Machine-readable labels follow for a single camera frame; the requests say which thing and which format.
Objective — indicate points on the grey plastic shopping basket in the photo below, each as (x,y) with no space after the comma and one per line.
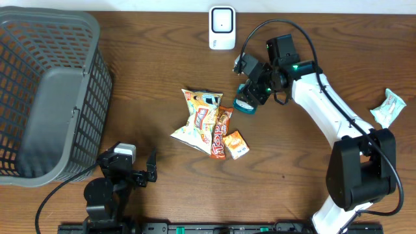
(55,95)

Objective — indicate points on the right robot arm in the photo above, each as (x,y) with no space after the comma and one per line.
(362,166)

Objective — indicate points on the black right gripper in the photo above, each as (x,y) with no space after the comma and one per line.
(251,91)

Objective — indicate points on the small orange snack packet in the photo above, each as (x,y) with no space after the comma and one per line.
(236,145)

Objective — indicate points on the blue mouthwash bottle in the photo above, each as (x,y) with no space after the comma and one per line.
(241,105)

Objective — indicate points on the green white paper label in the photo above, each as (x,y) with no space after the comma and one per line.
(389,110)

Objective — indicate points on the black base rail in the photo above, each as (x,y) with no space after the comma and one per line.
(164,228)

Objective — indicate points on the cream snack bag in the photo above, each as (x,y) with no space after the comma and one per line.
(203,107)

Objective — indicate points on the white barcode scanner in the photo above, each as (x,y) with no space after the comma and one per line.
(222,28)

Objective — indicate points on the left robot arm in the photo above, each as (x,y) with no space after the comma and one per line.
(107,197)

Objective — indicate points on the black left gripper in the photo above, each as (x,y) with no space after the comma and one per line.
(141,177)

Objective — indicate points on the orange chocolate bar wrapper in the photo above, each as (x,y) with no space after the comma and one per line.
(220,131)

